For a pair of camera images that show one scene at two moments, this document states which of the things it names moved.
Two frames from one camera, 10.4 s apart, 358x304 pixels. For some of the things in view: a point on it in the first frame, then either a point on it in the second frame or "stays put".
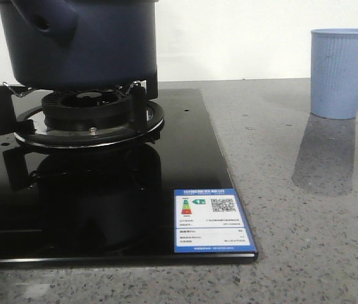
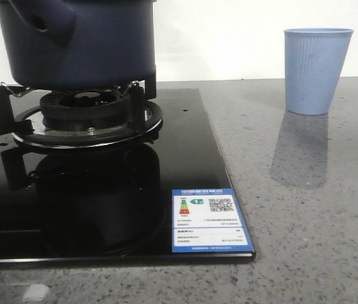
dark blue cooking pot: (81, 45) stays put
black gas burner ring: (88, 118) stays put
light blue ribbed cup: (342, 61) -> (314, 58)
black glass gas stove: (38, 205) stays put
